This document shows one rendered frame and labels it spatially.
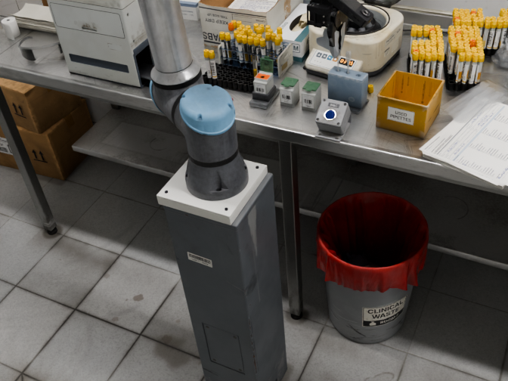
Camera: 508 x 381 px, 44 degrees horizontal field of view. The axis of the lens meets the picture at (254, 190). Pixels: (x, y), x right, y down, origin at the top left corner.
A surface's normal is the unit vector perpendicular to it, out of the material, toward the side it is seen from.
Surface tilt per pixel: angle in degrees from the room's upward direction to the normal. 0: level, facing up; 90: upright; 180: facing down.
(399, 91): 90
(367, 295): 94
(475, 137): 1
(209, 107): 7
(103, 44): 90
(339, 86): 90
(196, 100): 7
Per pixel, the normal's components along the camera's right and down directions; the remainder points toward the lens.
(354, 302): -0.44, 0.67
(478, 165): -0.07, -0.74
